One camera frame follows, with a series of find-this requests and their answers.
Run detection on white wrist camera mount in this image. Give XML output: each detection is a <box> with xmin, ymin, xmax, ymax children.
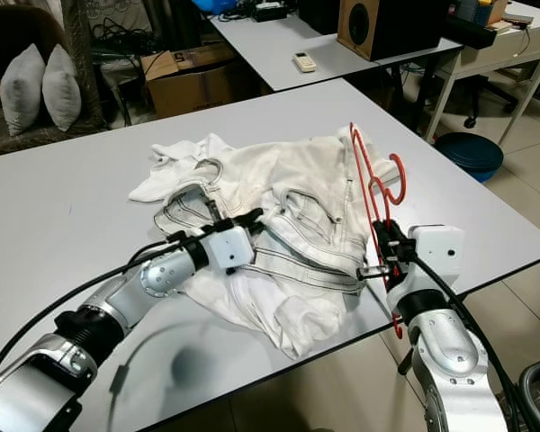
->
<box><xmin>205</xmin><ymin>225</ymin><xmax>257</xmax><ymax>273</ymax></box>
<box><xmin>387</xmin><ymin>225</ymin><xmax>467</xmax><ymax>311</ymax></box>

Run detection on white remote control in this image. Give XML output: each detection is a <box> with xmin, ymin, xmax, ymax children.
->
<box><xmin>292</xmin><ymin>52</ymin><xmax>318</xmax><ymax>73</ymax></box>

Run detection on blue container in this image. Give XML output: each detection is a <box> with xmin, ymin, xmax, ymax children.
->
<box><xmin>192</xmin><ymin>0</ymin><xmax>230</xmax><ymax>14</ymax></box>

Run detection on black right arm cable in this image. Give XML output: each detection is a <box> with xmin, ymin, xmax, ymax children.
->
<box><xmin>409</xmin><ymin>256</ymin><xmax>523</xmax><ymax>432</ymax></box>

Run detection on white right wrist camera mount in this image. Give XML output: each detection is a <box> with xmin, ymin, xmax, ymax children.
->
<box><xmin>387</xmin><ymin>225</ymin><xmax>467</xmax><ymax>311</ymax></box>

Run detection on dark brown armchair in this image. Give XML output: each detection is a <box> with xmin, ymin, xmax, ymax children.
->
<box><xmin>0</xmin><ymin>4</ymin><xmax>104</xmax><ymax>158</ymax></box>

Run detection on brown and black speaker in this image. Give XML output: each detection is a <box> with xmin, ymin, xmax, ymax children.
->
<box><xmin>336</xmin><ymin>0</ymin><xmax>464</xmax><ymax>62</ymax></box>

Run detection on grey side table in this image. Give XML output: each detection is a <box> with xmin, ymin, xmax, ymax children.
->
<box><xmin>207</xmin><ymin>0</ymin><xmax>540</xmax><ymax>95</ymax></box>

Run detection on white jeans with dark stitching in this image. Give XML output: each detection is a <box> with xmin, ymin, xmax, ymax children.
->
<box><xmin>128</xmin><ymin>126</ymin><xmax>397</xmax><ymax>359</ymax></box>

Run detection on red wire hanger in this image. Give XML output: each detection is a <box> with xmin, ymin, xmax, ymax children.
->
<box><xmin>348</xmin><ymin>121</ymin><xmax>408</xmax><ymax>340</ymax></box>

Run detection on blue round stool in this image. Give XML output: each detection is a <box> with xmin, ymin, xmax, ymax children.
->
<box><xmin>435</xmin><ymin>132</ymin><xmax>505</xmax><ymax>184</ymax></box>

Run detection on brown cardboard box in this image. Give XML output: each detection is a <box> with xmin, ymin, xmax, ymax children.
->
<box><xmin>141</xmin><ymin>43</ymin><xmax>257</xmax><ymax>120</ymax></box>

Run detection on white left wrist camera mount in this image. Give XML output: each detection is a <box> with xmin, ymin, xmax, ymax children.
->
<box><xmin>205</xmin><ymin>225</ymin><xmax>257</xmax><ymax>273</ymax></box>

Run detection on large white table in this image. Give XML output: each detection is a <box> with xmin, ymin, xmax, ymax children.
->
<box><xmin>0</xmin><ymin>76</ymin><xmax>540</xmax><ymax>432</ymax></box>

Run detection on grey pillow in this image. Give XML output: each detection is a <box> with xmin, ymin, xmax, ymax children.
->
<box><xmin>3</xmin><ymin>43</ymin><xmax>48</xmax><ymax>138</ymax></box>
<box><xmin>42</xmin><ymin>43</ymin><xmax>82</xmax><ymax>134</ymax></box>

